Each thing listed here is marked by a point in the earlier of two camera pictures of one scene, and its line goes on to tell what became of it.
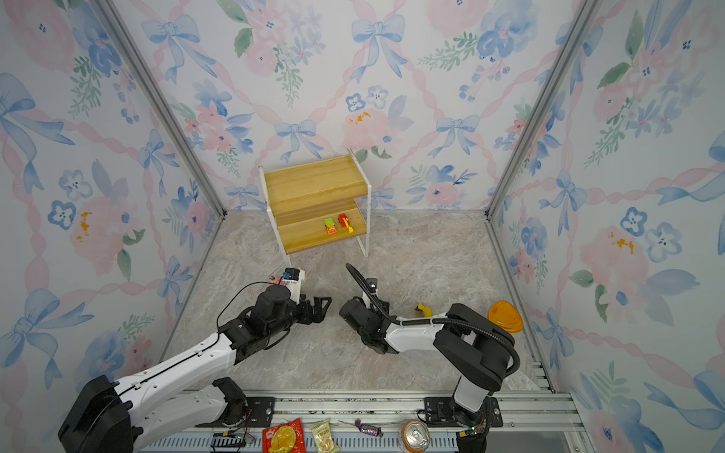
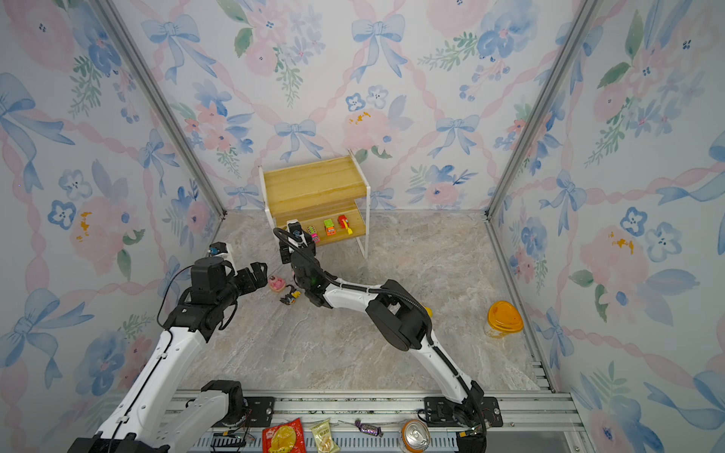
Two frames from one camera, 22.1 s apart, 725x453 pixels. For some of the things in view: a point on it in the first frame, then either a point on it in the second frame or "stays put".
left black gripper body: x=303 y=314 → x=244 y=283
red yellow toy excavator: x=345 y=222 stays put
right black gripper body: x=378 y=316 → x=293 y=265
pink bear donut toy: x=276 y=281 stays put
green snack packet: x=322 y=434 stays put
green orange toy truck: x=330 y=226 stays put
